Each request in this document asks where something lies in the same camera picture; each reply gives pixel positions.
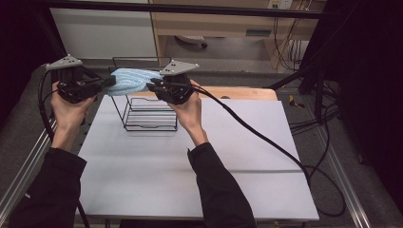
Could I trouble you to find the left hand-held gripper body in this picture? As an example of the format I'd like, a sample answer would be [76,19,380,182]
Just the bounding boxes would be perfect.
[46,54,99,105]

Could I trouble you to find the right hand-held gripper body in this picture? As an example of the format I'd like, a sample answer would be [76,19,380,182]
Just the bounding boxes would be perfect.
[160,60,201,105]

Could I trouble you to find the light blue striped cloth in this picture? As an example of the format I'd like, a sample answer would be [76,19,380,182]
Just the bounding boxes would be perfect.
[106,66,164,97]

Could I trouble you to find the black wire rack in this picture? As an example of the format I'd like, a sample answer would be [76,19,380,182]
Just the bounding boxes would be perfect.
[107,56,179,132]

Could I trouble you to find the person's right hand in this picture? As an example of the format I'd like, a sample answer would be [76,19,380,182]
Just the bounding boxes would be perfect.
[167,79,206,137]

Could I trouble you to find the person's left hand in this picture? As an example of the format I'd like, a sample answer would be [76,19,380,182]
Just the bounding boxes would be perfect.
[49,80,97,135]

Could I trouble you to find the white cabinet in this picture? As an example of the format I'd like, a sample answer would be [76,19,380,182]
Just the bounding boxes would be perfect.
[49,8,159,60]

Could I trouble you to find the white round device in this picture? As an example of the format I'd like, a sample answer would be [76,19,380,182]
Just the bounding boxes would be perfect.
[175,34,208,49]

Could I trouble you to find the wooden table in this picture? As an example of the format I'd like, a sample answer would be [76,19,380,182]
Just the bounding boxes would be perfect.
[129,85,279,102]

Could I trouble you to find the dark curtain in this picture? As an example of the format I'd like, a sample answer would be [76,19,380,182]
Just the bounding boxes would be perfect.
[303,0,403,203]
[0,0,65,124]

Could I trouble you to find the light wooden desk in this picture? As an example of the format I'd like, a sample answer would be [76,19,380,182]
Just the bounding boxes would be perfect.
[148,0,327,69]

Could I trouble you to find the yellow black tape strip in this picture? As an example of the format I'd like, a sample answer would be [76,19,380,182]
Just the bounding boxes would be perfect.
[288,94,306,109]

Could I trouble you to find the white foam board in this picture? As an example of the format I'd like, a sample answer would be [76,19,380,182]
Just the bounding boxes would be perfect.
[75,94,320,221]

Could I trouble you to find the left hand-held gripper cable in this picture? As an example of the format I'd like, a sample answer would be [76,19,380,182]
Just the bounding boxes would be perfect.
[37,69,91,228]

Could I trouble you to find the hand-held gripper cable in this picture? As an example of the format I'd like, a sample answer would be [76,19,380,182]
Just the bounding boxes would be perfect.
[37,69,91,228]
[175,81,347,219]

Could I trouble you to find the black metal frame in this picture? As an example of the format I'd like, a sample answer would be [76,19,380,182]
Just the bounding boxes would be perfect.
[31,0,334,124]

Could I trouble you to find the right hand-held gripper cable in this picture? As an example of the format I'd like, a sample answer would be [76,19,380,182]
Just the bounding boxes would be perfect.
[175,81,347,219]

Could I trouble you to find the aluminium rail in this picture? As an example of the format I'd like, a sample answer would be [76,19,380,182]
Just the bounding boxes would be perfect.
[312,126,372,228]
[0,89,75,217]

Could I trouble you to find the hanging cable bundle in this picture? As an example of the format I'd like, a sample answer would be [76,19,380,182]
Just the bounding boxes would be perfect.
[272,17,317,72]

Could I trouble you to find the white wall socket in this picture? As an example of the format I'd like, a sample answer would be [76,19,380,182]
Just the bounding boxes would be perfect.
[267,0,294,10]

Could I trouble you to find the black floor cables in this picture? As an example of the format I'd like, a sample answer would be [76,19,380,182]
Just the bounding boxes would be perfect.
[289,79,340,134]

